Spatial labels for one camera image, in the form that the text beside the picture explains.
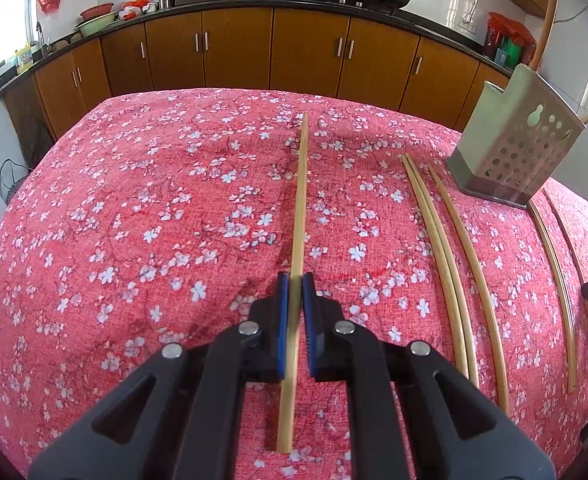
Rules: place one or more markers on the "red bag with green packs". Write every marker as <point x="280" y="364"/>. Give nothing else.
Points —
<point x="509" y="35"/>

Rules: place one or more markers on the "wooden base cabinets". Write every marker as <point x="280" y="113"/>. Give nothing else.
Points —
<point x="233" y="50"/>

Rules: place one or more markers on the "white wall socket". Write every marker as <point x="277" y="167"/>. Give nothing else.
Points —
<point x="466" y="25"/>

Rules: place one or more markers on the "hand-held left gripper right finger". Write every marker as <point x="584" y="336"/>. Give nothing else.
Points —
<point x="308" y="330"/>

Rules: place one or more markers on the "red basin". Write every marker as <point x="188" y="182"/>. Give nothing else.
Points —
<point x="96" y="10"/>

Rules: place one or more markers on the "gas stove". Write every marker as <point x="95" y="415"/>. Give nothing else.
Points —
<point x="349" y="2"/>

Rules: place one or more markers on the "black kitchen countertop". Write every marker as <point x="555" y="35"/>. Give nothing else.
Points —
<point x="213" y="2"/>

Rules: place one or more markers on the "red and white dishes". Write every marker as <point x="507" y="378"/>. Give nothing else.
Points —
<point x="138" y="7"/>

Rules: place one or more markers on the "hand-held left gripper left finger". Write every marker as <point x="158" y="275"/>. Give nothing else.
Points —
<point x="284" y="320"/>

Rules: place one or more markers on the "red floral tablecloth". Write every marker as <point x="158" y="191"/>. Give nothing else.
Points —
<point x="148" y="210"/>

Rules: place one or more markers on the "green basin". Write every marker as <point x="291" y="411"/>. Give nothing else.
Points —
<point x="96" y="25"/>

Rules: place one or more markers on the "perforated metal chopstick holder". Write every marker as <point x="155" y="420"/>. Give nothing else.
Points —
<point x="514" y="125"/>

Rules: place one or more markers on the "metal faucet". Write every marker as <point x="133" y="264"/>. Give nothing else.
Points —
<point x="40" y="35"/>

